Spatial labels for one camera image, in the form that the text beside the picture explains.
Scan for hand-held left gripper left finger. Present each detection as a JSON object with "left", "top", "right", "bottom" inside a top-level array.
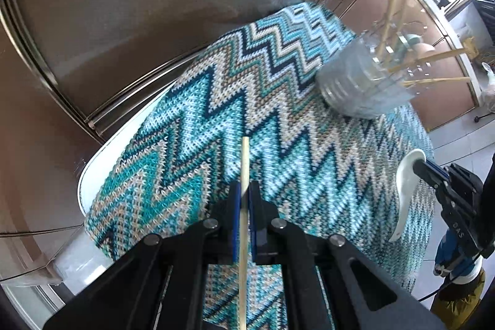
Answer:
[{"left": 44, "top": 181, "right": 242, "bottom": 330}]

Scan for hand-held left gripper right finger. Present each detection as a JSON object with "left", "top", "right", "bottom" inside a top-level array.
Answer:
[{"left": 247, "top": 180, "right": 446, "bottom": 330}]

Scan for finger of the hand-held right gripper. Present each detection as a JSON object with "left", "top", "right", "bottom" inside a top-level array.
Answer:
[
  {"left": 412, "top": 159, "right": 446, "bottom": 196},
  {"left": 423, "top": 160, "right": 452, "bottom": 181}
]

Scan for white ceramic spoon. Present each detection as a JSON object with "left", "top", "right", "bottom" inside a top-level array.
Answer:
[{"left": 388, "top": 149, "right": 427, "bottom": 242}]

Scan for bamboo chopstick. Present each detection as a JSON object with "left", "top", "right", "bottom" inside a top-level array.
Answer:
[
  {"left": 388, "top": 48, "right": 467, "bottom": 73},
  {"left": 376, "top": 0, "right": 400, "bottom": 58},
  {"left": 237, "top": 137, "right": 251, "bottom": 330},
  {"left": 401, "top": 76, "right": 471, "bottom": 87},
  {"left": 386, "top": 0, "right": 408, "bottom": 60}
]

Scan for clear glass jar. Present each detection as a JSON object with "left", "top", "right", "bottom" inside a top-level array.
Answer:
[{"left": 315, "top": 19, "right": 416, "bottom": 119}]

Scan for pink ceramic spoon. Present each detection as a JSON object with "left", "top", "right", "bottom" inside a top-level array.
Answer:
[{"left": 413, "top": 43, "right": 438, "bottom": 59}]

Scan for person's right hand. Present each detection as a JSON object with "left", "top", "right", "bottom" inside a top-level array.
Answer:
[{"left": 433, "top": 229, "right": 485, "bottom": 291}]

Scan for person's yellow trousers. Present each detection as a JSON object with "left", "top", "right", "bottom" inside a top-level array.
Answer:
[{"left": 430, "top": 268, "right": 487, "bottom": 313}]

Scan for white plastic bag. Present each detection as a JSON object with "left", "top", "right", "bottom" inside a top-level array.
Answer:
[{"left": 479, "top": 61, "right": 495, "bottom": 107}]

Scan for zigzag knit mat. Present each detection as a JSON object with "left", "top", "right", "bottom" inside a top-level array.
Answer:
[{"left": 83, "top": 1, "right": 437, "bottom": 330}]

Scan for white round table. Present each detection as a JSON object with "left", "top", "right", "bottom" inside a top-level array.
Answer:
[{"left": 0, "top": 54, "right": 211, "bottom": 319}]

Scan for clear plastic box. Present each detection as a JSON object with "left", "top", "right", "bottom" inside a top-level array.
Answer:
[{"left": 49, "top": 229, "right": 102, "bottom": 294}]

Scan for brown glossy cabinet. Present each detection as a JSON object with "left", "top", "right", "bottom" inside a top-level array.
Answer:
[{"left": 0, "top": 0, "right": 478, "bottom": 238}]

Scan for black cable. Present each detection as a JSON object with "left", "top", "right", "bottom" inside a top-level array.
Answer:
[{"left": 417, "top": 255, "right": 482, "bottom": 302}]

